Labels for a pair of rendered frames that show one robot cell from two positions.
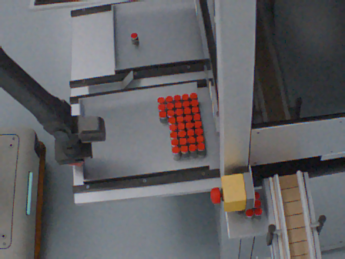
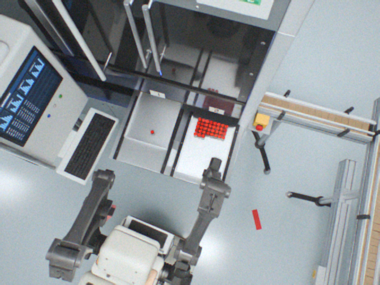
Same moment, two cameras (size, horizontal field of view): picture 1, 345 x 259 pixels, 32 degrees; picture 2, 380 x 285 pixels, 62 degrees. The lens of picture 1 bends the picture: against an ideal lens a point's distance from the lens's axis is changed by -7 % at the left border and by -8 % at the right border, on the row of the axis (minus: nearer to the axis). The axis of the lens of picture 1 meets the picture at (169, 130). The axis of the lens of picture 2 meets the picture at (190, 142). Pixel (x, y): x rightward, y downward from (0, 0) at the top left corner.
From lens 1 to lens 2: 98 cm
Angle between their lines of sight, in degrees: 28
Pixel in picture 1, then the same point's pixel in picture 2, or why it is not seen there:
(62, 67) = (82, 191)
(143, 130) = (203, 148)
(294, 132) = not seen: hidden behind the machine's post
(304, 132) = not seen: hidden behind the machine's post
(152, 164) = (221, 151)
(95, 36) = (137, 151)
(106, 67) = (159, 152)
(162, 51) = (163, 124)
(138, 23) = (140, 128)
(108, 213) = (177, 197)
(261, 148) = not seen: hidden behind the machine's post
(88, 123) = (215, 164)
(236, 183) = (260, 116)
